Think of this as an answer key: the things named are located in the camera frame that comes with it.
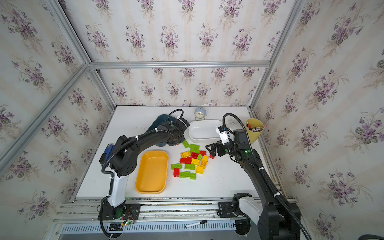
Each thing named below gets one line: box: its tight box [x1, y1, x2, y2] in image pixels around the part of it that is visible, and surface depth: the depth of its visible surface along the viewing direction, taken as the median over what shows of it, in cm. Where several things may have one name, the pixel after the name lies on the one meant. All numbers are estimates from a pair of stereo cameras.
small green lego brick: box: [190, 172, 197, 180], surface depth 86 cm
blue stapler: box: [99, 143, 115, 168], surface depth 92 cm
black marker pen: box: [185, 219, 208, 228], surface depth 72 cm
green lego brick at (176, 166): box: [171, 163, 183, 170], surface depth 90 cm
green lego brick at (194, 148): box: [190, 143, 200, 154], surface depth 98 cm
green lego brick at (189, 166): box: [184, 164, 196, 170], surface depth 90 cm
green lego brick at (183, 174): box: [179, 171, 190, 178], surface depth 87 cm
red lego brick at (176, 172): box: [173, 168, 180, 178], surface depth 86 cm
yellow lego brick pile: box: [196, 166, 206, 175], surface depth 88 cm
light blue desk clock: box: [194, 106, 207, 121], surface depth 112 cm
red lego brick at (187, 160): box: [180, 157, 192, 164], surface depth 92 cm
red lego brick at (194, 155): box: [191, 152, 199, 159], surface depth 94 cm
